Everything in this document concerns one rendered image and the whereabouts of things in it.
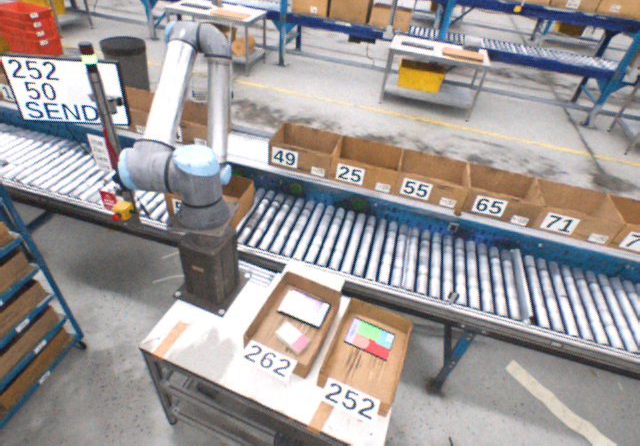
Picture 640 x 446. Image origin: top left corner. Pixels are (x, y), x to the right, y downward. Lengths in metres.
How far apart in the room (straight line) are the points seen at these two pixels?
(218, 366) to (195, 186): 0.71
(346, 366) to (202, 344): 0.59
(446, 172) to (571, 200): 0.74
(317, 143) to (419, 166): 0.67
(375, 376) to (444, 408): 0.98
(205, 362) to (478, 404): 1.65
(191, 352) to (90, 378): 1.05
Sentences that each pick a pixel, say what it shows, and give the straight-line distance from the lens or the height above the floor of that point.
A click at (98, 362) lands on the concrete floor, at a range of 2.67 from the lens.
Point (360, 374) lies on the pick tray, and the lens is 1.63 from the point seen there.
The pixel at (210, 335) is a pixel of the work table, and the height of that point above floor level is 0.75.
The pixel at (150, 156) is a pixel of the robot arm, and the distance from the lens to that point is 1.44.
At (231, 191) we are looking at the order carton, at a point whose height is 0.80.
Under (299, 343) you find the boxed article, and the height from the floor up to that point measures 0.79.
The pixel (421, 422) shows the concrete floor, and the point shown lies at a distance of 2.48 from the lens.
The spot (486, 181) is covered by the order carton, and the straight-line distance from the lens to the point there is 2.54.
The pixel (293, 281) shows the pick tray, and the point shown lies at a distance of 1.80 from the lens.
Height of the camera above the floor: 2.19
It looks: 39 degrees down
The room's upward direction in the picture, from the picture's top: 7 degrees clockwise
